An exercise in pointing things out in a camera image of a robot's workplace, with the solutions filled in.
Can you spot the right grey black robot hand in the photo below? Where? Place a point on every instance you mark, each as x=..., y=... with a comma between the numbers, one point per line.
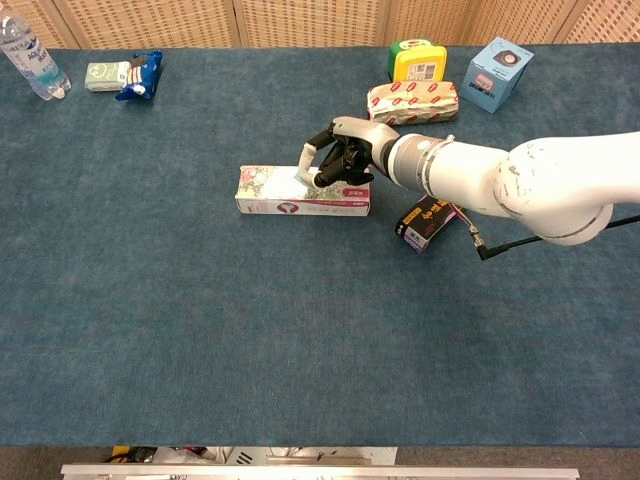
x=362, y=137

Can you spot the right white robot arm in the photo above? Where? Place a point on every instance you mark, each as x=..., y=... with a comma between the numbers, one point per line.
x=525, y=180

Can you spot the yellow green container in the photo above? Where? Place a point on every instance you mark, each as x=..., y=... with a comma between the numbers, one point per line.
x=420, y=62

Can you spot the floral pink-white cardboard box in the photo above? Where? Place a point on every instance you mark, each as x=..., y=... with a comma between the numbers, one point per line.
x=280, y=205

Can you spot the black purple small box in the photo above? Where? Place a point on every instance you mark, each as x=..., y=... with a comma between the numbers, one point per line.
x=425, y=230

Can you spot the light blue carton box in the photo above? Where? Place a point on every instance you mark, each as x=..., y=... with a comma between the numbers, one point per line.
x=492, y=75

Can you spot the pale green soap box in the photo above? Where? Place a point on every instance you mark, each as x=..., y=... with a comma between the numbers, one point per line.
x=102, y=76

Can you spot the red printed paper wrapped package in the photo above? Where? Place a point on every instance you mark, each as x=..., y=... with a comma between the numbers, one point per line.
x=412, y=102

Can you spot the woven rattan folding screen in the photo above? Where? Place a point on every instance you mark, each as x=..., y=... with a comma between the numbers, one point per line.
x=310, y=22

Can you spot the blue felt table cloth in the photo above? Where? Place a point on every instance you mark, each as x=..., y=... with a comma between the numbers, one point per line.
x=250, y=325

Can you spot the blue cookie packet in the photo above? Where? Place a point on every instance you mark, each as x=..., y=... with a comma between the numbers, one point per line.
x=142, y=75

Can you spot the clear plastic water bottle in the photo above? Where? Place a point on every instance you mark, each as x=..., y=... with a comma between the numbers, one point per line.
x=35, y=65

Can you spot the aluminium profile rail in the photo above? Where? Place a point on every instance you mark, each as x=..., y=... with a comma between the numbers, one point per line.
x=320, y=472

